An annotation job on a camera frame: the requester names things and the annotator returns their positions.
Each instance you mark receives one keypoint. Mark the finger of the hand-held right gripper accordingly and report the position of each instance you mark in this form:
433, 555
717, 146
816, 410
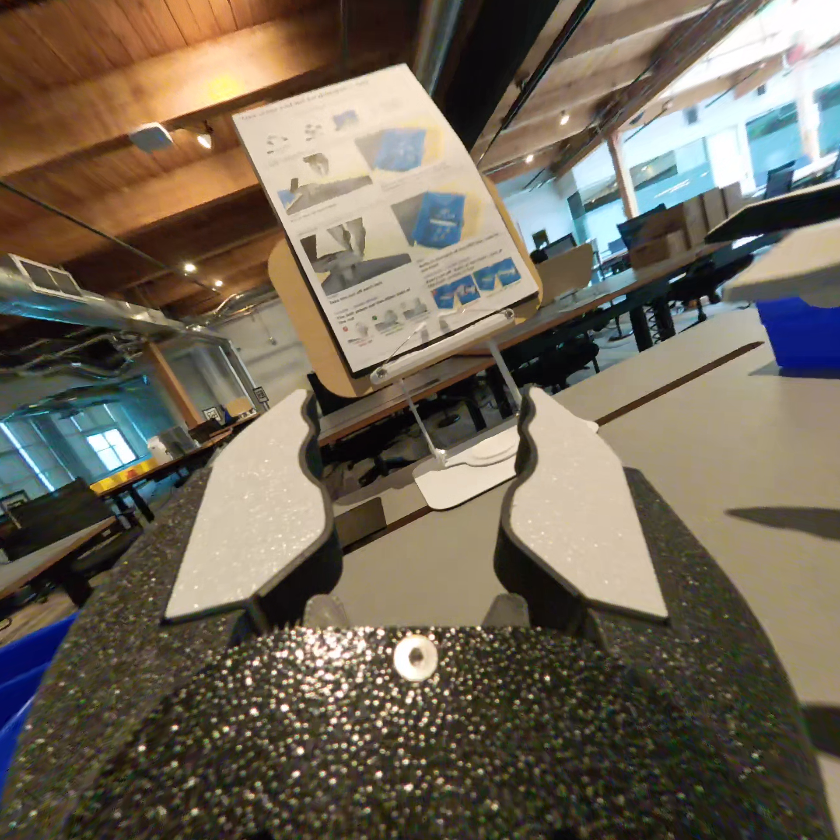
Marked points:
787, 272

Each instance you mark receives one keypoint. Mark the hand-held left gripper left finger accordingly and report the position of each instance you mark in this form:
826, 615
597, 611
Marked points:
256, 512

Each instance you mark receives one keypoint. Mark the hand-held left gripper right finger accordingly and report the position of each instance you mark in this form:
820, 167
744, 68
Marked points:
577, 518

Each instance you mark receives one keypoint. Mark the dark flat panel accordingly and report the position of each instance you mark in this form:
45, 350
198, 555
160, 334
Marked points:
781, 210

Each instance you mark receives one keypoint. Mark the black office chair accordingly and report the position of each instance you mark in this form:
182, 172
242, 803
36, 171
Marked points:
695, 289

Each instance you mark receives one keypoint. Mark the stack of cardboard boxes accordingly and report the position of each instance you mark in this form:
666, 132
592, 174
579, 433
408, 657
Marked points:
682, 226

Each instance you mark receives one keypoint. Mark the row of yellow bins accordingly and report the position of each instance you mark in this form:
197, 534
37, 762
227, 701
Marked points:
124, 472

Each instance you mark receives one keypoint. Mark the long wooden desk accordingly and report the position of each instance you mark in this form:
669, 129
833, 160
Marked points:
590, 295

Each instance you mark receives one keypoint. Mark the brown office desk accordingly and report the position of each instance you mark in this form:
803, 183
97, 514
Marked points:
46, 558

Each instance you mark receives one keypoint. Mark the clear acrylic sheet stand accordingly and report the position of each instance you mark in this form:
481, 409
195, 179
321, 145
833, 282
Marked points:
433, 351

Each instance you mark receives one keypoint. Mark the blue divided plastic bin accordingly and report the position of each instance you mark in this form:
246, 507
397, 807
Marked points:
26, 676

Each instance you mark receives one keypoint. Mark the printed instruction sheet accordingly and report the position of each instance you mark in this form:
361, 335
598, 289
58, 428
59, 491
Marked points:
367, 216

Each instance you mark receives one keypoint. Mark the white ceiling vent grille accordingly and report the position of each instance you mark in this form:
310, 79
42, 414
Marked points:
46, 275

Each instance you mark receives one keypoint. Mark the white ceiling box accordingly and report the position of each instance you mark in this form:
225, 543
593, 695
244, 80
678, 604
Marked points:
151, 138

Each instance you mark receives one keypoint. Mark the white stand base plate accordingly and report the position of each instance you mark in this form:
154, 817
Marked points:
459, 482

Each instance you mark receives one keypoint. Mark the wooden support post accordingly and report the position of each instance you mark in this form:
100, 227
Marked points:
623, 177

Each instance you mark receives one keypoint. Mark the large silver air duct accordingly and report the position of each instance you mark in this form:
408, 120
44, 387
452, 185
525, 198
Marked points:
118, 315

